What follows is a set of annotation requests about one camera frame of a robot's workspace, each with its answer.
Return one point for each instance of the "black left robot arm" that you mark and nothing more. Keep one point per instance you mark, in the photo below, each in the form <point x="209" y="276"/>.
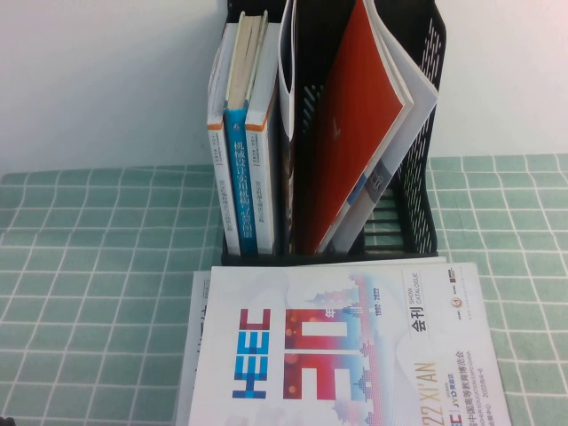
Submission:
<point x="6" y="422"/>

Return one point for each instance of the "blue spine book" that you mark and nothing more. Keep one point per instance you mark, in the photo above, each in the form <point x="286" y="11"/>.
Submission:
<point x="244" y="177"/>

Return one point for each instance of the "black mesh book holder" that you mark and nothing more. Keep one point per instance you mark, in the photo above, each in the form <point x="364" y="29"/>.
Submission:
<point x="426" y="146"/>

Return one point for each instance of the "red cover magazine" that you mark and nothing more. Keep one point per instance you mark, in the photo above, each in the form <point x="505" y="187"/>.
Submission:
<point x="355" y="111"/>

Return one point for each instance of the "white folded brochure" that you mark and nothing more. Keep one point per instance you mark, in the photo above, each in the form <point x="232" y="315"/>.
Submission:
<point x="286" y="80"/>

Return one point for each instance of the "green checkered tablecloth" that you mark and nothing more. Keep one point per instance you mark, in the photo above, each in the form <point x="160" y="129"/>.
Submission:
<point x="89" y="266"/>

